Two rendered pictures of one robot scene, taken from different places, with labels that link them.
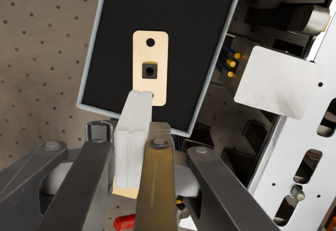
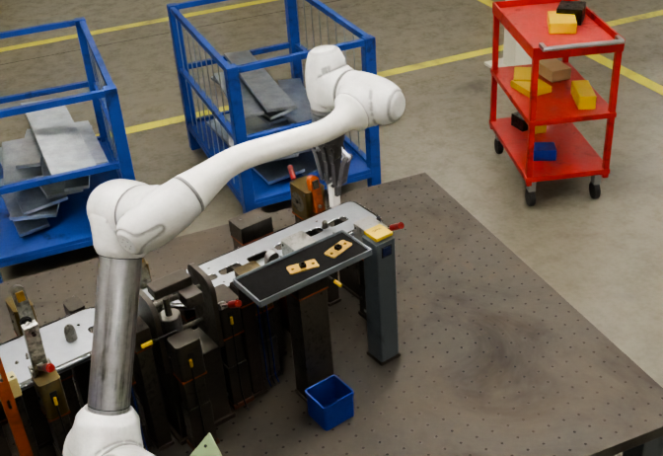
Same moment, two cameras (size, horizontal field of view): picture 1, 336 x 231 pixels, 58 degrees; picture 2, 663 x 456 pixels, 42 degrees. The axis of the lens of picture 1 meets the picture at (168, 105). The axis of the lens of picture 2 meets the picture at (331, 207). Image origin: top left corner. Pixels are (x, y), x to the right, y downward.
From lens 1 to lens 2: 2.24 m
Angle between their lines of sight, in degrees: 46
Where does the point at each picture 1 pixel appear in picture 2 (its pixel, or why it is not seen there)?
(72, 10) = (396, 413)
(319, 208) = (320, 216)
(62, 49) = (423, 398)
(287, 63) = (292, 245)
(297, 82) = (293, 240)
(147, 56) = (335, 251)
